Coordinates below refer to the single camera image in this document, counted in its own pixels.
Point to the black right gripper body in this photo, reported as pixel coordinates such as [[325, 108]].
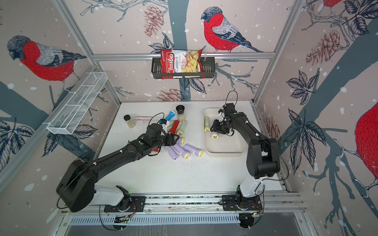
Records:
[[220, 127]]

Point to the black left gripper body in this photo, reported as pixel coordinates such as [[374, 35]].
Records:
[[168, 140]]

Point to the small purple flashlight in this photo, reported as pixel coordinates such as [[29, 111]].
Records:
[[214, 133]]

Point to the purple flashlight with yellow button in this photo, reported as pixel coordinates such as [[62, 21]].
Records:
[[181, 141]]

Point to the short purple flashlight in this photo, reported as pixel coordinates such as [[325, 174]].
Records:
[[196, 151]]

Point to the small pale green flashlight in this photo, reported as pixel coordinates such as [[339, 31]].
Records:
[[207, 124]]

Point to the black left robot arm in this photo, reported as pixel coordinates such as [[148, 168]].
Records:
[[77, 187]]

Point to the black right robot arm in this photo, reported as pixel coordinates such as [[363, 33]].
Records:
[[263, 160]]

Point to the small red flashlight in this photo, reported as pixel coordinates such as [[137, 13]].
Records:
[[174, 127]]

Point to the medium green flashlight yellow rim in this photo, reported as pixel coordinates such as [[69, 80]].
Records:
[[182, 129]]

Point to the large purple flashlight yellow rim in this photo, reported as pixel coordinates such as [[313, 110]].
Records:
[[171, 152]]

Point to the glass spice grinder black cap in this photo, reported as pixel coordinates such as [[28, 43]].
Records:
[[180, 109]]

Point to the small glass jar black lid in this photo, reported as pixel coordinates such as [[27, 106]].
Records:
[[129, 121]]

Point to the red cassava chips bag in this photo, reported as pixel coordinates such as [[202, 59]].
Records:
[[180, 61]]

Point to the pink wire utensil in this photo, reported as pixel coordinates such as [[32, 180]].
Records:
[[145, 118]]

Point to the black wall basket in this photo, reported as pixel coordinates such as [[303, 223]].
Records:
[[208, 66]]

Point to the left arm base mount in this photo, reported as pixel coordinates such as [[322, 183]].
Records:
[[128, 203]]

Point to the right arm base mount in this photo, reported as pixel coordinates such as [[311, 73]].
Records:
[[239, 202]]

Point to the white wire mesh shelf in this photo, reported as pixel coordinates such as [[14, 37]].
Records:
[[79, 101]]

